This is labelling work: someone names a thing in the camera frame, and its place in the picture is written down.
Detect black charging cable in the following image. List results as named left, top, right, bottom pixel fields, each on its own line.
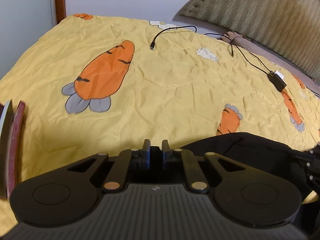
left=150, top=25, right=198, bottom=51

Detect black pants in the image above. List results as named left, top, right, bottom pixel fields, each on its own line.
left=182, top=132, right=319, bottom=204

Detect olive tufted headboard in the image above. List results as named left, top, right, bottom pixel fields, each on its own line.
left=178, top=0, right=319, bottom=82

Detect black power adapter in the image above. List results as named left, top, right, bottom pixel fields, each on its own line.
left=267, top=72, right=286, bottom=92

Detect brown wooden door frame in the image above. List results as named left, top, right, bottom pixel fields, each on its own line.
left=54, top=0, right=67, bottom=25

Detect yellow carrot print bedspread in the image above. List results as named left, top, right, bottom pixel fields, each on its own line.
left=0, top=13, right=320, bottom=233

